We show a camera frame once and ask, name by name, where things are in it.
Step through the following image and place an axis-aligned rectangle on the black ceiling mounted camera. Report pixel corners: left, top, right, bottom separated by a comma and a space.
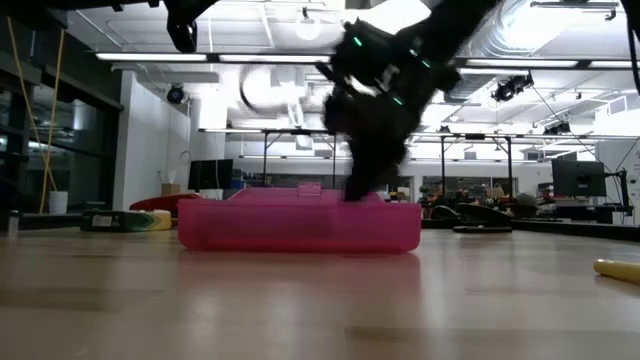
491, 72, 536, 104
165, 83, 187, 106

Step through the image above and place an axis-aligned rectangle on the black stapler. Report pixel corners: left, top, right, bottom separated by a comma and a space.
451, 201, 515, 235

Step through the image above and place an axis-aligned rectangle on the round ceiling lamp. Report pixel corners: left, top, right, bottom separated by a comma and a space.
294, 16, 322, 42

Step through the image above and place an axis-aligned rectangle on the red stapler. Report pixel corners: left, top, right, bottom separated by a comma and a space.
128, 192, 206, 214

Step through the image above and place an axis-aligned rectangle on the white bucket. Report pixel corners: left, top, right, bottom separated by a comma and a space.
47, 190, 70, 216

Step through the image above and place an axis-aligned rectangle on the pink plastic pencil case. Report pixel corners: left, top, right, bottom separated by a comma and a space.
176, 181, 423, 255

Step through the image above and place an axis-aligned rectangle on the black computer monitor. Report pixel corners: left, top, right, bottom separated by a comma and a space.
186, 158, 235, 192
550, 158, 608, 199

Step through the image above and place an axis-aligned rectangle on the yellow extension cable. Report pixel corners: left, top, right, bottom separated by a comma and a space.
6, 16, 67, 215

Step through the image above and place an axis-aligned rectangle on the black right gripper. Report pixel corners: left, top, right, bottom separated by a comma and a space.
322, 92, 426, 203

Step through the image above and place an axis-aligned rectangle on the long ceiling light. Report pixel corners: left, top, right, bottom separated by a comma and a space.
94, 51, 209, 63
458, 58, 580, 70
587, 59, 640, 70
217, 53, 332, 65

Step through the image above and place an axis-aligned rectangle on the green yellow crayon box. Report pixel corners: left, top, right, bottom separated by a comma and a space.
79, 208, 174, 233

